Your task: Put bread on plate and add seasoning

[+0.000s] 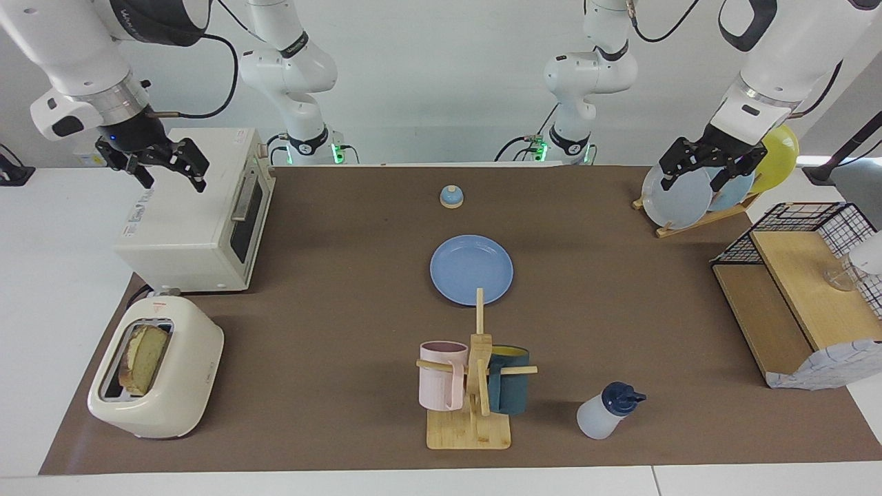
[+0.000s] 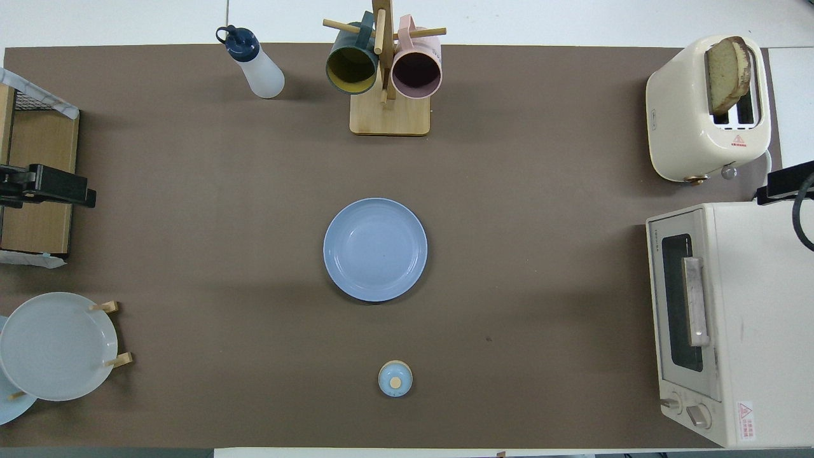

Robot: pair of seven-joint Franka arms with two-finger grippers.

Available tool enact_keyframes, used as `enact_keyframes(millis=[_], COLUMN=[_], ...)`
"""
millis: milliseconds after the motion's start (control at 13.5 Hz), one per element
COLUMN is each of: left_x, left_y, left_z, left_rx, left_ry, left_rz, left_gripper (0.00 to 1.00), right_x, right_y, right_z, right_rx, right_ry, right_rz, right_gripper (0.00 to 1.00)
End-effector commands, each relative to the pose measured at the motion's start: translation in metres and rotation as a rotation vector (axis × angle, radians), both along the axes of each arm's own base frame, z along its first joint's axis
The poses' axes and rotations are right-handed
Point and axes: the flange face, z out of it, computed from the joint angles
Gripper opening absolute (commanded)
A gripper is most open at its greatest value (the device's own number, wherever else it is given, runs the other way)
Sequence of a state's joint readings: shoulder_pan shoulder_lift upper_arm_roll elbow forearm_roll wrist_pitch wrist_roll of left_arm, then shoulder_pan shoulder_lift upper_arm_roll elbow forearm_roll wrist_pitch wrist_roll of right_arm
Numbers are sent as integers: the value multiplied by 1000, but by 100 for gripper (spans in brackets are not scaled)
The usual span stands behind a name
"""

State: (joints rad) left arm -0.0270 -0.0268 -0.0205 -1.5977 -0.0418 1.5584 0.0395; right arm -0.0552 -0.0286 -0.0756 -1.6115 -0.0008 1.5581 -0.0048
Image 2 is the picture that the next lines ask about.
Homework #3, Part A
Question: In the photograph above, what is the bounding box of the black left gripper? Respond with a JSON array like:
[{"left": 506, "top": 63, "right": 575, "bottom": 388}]
[{"left": 0, "top": 164, "right": 97, "bottom": 209}]

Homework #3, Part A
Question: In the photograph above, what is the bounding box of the cream toaster oven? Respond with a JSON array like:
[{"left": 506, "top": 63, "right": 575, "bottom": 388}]
[{"left": 645, "top": 202, "right": 814, "bottom": 448}]

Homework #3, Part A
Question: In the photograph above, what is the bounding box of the grey plate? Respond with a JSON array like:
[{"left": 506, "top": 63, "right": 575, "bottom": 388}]
[{"left": 0, "top": 292, "right": 119, "bottom": 402}]

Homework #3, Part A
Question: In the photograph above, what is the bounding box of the wooden mug tree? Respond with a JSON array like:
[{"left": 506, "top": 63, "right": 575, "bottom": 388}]
[{"left": 322, "top": 0, "right": 447, "bottom": 137}]

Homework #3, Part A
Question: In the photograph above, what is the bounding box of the crumpled white plastic sheet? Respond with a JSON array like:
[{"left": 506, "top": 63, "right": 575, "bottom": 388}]
[{"left": 0, "top": 250, "right": 67, "bottom": 269}]

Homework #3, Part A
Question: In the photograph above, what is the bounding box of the marbled patterned cloth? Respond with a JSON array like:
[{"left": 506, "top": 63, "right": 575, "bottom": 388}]
[{"left": 0, "top": 67, "right": 80, "bottom": 120}]

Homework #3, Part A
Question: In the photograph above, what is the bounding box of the toasted bread slice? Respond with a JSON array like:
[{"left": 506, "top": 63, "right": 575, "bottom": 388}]
[{"left": 707, "top": 36, "right": 752, "bottom": 116}]

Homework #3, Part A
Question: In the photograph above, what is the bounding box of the brown table mat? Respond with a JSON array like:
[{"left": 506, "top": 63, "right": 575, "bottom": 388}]
[{"left": 0, "top": 43, "right": 784, "bottom": 449}]

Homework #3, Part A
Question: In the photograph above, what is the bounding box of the dark teal mug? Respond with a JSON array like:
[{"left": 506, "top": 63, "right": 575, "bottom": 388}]
[{"left": 326, "top": 11, "right": 380, "bottom": 95}]

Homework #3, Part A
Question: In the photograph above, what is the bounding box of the wooden plate rack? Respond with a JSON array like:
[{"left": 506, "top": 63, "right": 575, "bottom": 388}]
[{"left": 8, "top": 300, "right": 134, "bottom": 401}]

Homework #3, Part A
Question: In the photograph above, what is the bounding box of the light blue plate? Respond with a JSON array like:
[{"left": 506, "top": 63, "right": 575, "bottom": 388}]
[{"left": 0, "top": 316, "right": 38, "bottom": 426}]

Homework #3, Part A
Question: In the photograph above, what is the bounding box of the white squeeze bottle blue cap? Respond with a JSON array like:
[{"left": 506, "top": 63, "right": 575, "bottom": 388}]
[{"left": 216, "top": 25, "right": 286, "bottom": 99}]

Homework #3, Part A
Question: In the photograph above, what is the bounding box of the pink mug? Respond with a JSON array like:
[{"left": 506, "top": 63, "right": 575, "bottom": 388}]
[{"left": 390, "top": 15, "right": 443, "bottom": 100}]

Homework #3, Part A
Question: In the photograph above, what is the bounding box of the wooden shelf with wire basket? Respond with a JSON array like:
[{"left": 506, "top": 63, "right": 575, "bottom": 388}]
[{"left": 0, "top": 83, "right": 80, "bottom": 256}]

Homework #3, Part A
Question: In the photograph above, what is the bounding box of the cream two-slot toaster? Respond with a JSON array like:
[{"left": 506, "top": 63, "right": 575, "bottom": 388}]
[{"left": 645, "top": 35, "right": 772, "bottom": 185}]

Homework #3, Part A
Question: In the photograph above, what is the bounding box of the blue round plate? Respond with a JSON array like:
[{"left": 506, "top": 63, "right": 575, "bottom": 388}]
[{"left": 323, "top": 198, "right": 428, "bottom": 303}]

